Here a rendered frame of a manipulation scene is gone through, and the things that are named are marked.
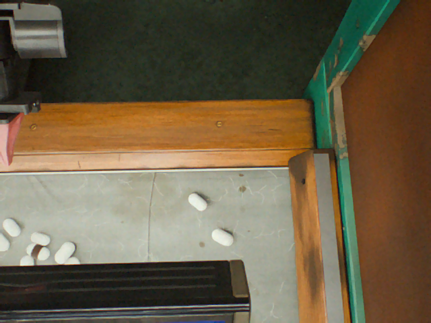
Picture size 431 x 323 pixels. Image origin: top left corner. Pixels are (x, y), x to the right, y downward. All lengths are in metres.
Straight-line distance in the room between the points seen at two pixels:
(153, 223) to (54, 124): 0.24
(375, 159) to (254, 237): 0.27
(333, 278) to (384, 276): 0.10
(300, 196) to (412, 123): 0.26
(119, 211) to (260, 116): 0.29
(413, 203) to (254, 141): 0.36
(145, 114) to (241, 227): 0.25
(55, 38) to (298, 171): 0.39
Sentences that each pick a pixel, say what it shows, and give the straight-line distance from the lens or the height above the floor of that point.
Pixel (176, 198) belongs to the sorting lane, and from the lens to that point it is 0.79.
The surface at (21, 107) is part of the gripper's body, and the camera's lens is 0.66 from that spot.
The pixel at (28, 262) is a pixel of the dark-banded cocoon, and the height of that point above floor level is 0.76.
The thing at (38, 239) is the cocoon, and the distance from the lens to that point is 0.81.
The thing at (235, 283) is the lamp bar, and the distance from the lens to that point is 0.43.
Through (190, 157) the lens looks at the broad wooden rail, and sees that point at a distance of 0.79.
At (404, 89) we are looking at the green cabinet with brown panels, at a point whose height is 1.07.
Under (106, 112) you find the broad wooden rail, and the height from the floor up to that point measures 0.76.
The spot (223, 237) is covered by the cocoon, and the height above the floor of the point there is 0.76.
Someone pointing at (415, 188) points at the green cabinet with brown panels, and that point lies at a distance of 0.51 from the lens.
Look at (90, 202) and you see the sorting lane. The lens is 0.81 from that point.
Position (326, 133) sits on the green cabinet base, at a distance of 0.76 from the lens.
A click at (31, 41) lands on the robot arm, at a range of 0.65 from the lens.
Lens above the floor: 1.52
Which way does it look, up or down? 75 degrees down
